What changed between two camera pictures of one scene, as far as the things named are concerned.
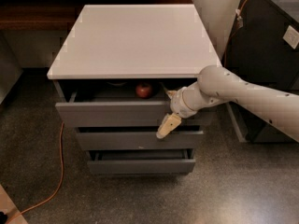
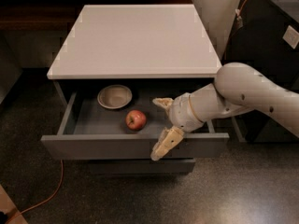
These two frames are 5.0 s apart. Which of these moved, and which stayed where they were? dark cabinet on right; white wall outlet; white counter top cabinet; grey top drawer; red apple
Moved: red apple; grey top drawer
Stayed: dark cabinet on right; white counter top cabinet; white wall outlet
